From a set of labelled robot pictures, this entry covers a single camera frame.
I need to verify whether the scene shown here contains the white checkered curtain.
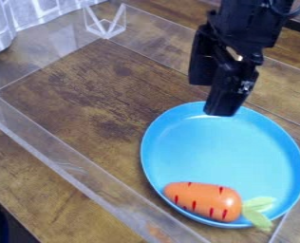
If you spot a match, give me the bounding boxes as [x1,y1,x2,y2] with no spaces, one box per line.
[0,0,107,51]

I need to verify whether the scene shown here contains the orange toy carrot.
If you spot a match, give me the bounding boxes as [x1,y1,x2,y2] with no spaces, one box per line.
[162,181,276,231]

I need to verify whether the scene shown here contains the black cable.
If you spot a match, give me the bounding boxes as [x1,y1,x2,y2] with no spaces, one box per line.
[266,0,300,18]

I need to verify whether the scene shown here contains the dark background furniture edge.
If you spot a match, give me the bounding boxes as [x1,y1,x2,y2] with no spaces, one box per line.
[285,20,300,32]

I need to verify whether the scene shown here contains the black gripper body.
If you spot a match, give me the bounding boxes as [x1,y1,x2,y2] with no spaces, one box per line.
[209,0,293,65]

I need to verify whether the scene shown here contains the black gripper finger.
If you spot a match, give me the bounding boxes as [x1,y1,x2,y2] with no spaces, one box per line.
[188,25,224,85]
[205,61,258,117]

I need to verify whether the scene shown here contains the clear acrylic enclosure wall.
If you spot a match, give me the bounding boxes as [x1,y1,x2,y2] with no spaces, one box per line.
[0,1,300,243]

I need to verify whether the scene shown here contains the blue plastic plate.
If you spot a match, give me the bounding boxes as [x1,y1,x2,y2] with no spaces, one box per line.
[139,102,300,219]

